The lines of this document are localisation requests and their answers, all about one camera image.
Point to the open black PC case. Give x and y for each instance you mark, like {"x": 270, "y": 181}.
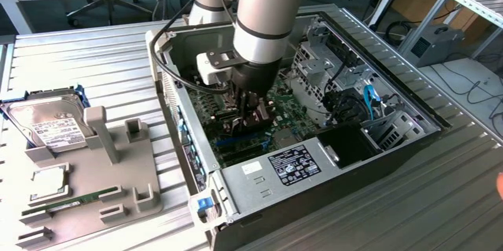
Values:
{"x": 314, "y": 218}

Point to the green RAM stick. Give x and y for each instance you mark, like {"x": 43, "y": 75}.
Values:
{"x": 71, "y": 202}

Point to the aluminium frame table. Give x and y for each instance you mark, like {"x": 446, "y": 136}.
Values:
{"x": 480, "y": 0}

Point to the green motherboard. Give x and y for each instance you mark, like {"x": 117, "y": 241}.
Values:
{"x": 288, "y": 106}

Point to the CPU socket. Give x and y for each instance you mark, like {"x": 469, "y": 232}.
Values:
{"x": 229, "y": 102}

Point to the silver hard disk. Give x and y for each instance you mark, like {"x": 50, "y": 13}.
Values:
{"x": 43, "y": 115}

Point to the grey parts rack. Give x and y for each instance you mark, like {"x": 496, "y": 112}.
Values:
{"x": 90, "y": 180}

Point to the silver drive cage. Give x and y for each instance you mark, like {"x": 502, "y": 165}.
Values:
{"x": 314, "y": 65}

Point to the silver CPU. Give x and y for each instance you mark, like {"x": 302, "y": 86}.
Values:
{"x": 49, "y": 181}

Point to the silver power supply unit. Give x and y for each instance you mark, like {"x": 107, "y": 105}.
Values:
{"x": 256, "y": 192}

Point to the office chair base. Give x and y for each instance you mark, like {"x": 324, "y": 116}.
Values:
{"x": 130, "y": 6}

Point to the silver disk bay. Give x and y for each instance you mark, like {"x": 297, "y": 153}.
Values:
{"x": 388, "y": 136}

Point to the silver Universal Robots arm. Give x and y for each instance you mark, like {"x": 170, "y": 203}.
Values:
{"x": 268, "y": 12}

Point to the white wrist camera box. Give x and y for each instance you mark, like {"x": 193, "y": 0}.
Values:
{"x": 209, "y": 68}

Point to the grey control box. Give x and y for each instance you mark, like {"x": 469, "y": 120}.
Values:
{"x": 433, "y": 47}

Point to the person's bare hand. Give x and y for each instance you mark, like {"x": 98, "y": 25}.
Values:
{"x": 501, "y": 186}

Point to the blue expansion slot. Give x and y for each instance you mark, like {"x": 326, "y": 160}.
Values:
{"x": 226, "y": 143}

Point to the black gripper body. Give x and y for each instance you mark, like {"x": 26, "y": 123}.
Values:
{"x": 256, "y": 77}

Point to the graphics card with fan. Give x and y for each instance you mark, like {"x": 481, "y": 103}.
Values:
{"x": 229, "y": 128}

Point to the blue case latch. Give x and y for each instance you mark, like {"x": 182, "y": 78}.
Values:
{"x": 204, "y": 204}

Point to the silver chipset heatsink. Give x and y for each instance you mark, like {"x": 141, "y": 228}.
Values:
{"x": 288, "y": 139}

